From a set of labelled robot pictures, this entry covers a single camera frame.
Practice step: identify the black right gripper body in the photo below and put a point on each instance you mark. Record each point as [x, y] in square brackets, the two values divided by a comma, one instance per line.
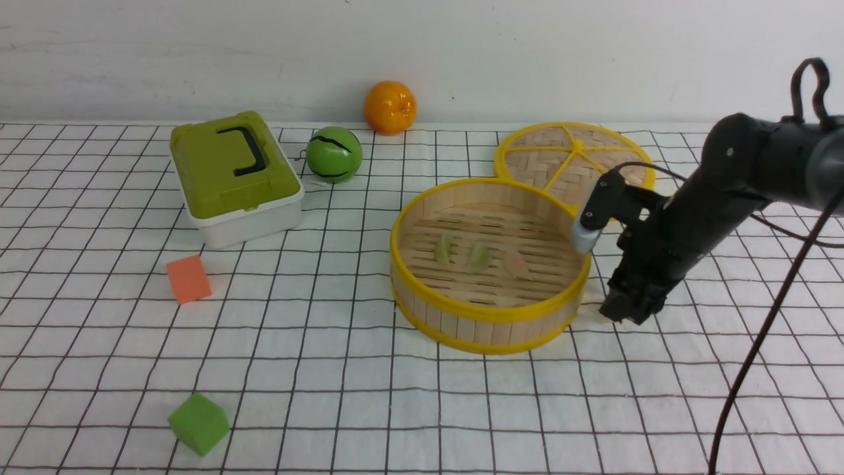
[662, 239]

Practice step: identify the pink translucent dumpling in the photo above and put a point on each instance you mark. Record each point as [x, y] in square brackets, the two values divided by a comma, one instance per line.
[515, 265]

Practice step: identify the pale green dumpling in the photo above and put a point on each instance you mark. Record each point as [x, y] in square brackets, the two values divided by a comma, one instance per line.
[479, 258]

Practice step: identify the green translucent dumpling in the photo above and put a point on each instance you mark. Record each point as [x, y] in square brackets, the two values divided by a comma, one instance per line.
[443, 250]

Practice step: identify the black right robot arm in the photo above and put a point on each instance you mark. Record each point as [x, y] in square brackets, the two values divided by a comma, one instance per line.
[746, 164]

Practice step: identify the bamboo steamer lid yellow rim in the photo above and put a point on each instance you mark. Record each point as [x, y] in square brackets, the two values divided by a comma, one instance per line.
[565, 159]

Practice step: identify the bamboo steamer tray yellow rim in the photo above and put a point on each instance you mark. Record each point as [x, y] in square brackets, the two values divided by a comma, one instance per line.
[488, 312]

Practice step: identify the orange fruit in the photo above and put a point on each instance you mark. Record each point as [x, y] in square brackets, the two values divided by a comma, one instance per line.
[390, 107]

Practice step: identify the green ball black stripe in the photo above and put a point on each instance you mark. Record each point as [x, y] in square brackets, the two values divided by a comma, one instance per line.
[334, 154]

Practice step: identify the green lidded white box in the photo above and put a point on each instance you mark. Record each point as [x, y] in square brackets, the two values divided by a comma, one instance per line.
[235, 180]

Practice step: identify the orange foam cube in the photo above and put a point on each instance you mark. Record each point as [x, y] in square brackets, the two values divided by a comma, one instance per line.
[188, 278]

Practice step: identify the green foam cube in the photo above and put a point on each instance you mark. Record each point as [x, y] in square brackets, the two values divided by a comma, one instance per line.
[199, 423]

